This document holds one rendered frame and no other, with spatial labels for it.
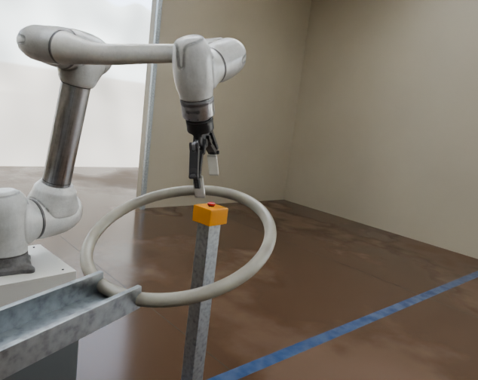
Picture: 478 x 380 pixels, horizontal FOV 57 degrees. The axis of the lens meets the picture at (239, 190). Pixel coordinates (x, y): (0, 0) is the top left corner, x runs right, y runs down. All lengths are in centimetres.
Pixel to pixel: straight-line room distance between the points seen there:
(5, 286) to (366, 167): 636
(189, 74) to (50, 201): 81
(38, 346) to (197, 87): 68
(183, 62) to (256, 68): 642
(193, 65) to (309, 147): 698
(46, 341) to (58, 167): 97
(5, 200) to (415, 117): 612
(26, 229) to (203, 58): 88
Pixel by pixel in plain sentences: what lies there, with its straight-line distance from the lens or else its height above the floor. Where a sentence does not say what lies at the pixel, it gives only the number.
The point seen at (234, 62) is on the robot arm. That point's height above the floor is 166.
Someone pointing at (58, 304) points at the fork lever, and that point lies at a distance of 97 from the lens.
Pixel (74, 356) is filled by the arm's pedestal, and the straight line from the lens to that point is 175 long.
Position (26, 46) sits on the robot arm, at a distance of 153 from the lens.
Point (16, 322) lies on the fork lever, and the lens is 92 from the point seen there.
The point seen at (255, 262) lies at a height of 121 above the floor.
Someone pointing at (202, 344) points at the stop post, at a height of 37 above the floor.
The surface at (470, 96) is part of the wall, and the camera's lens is 674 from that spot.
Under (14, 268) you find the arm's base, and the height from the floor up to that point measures 93.
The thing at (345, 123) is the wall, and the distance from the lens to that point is 761.
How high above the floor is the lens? 153
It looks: 10 degrees down
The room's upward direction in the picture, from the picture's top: 7 degrees clockwise
